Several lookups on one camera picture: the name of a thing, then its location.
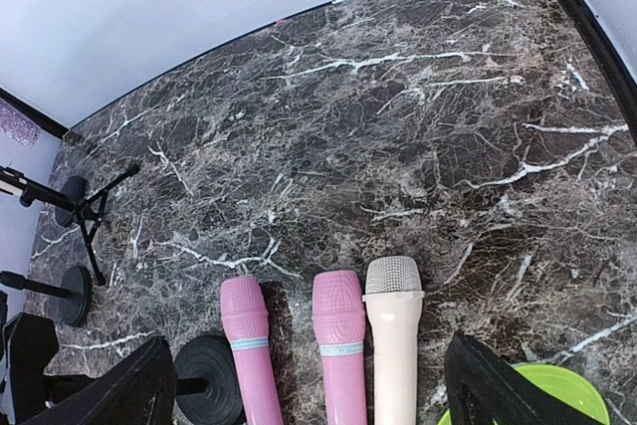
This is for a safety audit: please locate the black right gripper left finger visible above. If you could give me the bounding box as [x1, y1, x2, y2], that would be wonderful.
[27, 335, 177, 424]

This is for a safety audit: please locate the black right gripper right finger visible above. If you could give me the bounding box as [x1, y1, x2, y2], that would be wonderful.
[444, 330, 597, 424]

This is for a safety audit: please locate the black stand with clip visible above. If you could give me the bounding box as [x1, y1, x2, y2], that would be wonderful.
[174, 334, 246, 425]

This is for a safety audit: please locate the pink microphone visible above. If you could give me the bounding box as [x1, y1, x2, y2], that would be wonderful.
[313, 270, 367, 424]
[220, 277, 284, 424]

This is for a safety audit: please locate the beige microphone tall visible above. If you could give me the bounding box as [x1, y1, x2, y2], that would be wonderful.
[363, 256, 424, 424]

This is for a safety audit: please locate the black tripod shock-mount stand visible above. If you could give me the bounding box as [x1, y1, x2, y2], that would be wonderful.
[1, 164, 140, 286]

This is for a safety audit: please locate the black stand of small beige microphone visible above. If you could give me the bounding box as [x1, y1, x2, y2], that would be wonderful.
[55, 176, 88, 227]

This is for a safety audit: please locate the glitter silver-head microphone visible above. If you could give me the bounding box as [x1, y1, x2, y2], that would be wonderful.
[0, 99, 42, 148]

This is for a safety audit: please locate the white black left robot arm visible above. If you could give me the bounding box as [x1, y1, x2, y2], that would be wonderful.
[1, 313, 93, 424]

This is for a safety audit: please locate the green plate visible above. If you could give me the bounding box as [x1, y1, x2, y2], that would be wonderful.
[436, 363, 611, 425]

